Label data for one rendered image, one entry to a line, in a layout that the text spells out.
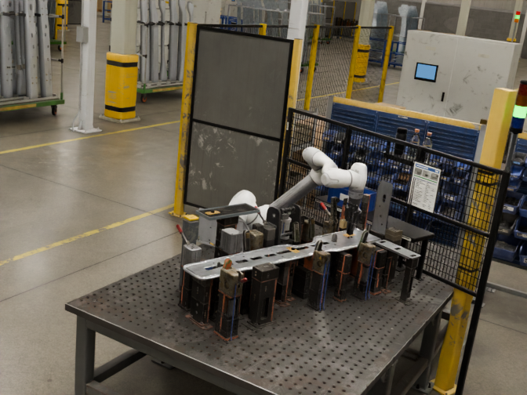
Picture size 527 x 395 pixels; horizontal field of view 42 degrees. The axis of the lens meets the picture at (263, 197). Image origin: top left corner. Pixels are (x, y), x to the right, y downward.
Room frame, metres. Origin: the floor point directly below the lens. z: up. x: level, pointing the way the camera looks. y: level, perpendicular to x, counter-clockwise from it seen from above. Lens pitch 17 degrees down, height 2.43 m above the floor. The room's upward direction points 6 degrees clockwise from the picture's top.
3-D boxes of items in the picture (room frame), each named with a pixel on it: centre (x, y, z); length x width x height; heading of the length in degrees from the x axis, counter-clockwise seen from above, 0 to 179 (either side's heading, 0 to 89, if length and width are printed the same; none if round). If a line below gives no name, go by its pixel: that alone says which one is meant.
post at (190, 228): (3.64, 0.39, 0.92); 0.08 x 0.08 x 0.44; 42
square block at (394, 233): (4.12, -0.84, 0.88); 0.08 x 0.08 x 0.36; 42
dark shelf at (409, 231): (4.47, -0.74, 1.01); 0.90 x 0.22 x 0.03; 42
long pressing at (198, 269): (3.70, -0.19, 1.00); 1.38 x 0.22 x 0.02; 132
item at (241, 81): (6.68, 0.34, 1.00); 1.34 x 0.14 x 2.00; 61
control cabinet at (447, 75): (10.73, -2.72, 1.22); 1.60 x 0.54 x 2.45; 61
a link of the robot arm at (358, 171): (4.03, -0.54, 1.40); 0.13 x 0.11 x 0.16; 117
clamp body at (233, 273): (3.19, 0.11, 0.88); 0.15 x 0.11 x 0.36; 42
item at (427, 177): (4.33, -1.03, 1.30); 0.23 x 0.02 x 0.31; 42
